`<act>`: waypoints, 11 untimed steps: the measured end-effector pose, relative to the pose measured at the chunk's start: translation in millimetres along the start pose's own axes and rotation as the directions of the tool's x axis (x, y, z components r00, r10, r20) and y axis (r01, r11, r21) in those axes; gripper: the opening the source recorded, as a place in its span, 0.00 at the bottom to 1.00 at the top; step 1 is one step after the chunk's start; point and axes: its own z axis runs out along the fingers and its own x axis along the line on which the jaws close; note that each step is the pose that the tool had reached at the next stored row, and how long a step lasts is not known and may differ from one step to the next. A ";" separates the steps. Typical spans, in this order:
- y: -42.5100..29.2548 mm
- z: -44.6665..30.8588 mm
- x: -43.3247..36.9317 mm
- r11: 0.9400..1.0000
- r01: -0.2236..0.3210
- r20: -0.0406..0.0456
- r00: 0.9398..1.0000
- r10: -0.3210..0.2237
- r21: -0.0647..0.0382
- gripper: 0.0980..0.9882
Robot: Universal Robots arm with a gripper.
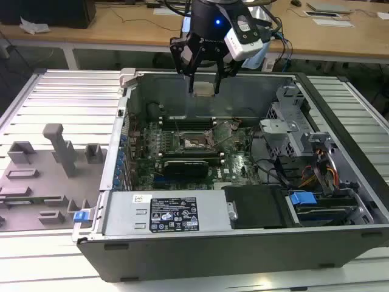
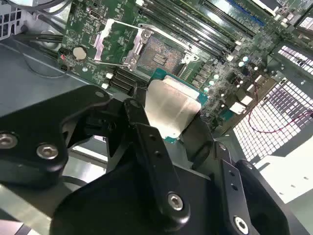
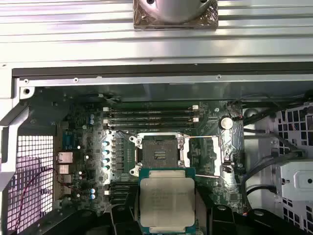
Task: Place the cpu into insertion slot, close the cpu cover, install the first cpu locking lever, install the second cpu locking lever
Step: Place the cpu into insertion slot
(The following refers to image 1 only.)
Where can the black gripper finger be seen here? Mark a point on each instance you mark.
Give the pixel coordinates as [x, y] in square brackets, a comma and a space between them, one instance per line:
[218, 79]
[191, 70]

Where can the grey plastic block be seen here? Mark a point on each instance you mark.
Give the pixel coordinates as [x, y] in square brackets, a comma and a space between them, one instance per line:
[127, 76]

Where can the blue expansion slot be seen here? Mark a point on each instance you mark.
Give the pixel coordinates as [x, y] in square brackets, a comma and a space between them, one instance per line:
[159, 182]

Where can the crumpled white paper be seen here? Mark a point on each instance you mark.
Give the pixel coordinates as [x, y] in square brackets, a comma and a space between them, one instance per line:
[33, 25]

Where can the black computer mouse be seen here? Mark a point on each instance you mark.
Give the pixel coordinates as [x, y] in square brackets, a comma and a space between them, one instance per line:
[295, 2]

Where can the grey parts rack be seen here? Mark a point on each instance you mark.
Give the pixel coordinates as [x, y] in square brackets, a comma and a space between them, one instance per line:
[45, 188]

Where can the hard disk in blue carrier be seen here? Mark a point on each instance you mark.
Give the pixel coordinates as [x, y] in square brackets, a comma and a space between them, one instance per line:
[302, 200]

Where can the silver power supply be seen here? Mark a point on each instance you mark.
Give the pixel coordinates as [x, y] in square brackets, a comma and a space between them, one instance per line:
[127, 213]

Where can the silver square CPU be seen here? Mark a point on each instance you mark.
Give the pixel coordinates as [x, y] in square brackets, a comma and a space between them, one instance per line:
[203, 89]

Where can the black plastic shroud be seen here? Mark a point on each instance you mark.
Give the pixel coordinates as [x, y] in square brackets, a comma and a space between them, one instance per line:
[255, 207]

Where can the green motherboard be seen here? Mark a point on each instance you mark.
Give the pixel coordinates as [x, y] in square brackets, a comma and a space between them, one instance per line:
[237, 170]

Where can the black box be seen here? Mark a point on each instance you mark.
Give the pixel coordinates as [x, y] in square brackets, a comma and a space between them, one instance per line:
[45, 12]

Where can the silver metal drive cage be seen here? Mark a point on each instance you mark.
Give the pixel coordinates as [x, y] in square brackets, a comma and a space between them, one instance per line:
[279, 130]

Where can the CPU socket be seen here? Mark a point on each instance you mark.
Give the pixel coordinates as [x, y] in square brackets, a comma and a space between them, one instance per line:
[194, 143]

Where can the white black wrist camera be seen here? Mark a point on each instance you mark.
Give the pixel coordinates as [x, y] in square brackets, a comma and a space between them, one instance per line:
[243, 45]

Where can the wooden desk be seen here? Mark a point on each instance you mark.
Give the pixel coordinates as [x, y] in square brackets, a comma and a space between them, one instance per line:
[121, 33]

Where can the black graphics card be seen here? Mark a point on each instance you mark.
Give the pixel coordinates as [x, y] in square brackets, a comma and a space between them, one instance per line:
[185, 168]

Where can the white power adapter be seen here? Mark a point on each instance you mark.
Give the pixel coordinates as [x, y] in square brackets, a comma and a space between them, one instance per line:
[269, 64]

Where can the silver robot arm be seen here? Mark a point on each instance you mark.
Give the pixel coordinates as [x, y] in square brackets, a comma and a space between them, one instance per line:
[256, 58]

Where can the dark grey PC case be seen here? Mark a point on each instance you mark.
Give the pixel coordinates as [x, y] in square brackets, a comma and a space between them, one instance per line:
[212, 258]

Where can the grey laptop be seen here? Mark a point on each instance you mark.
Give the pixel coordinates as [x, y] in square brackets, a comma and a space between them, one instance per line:
[329, 6]

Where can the blue plastic latch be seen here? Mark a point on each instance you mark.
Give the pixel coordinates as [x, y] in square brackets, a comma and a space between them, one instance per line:
[81, 216]

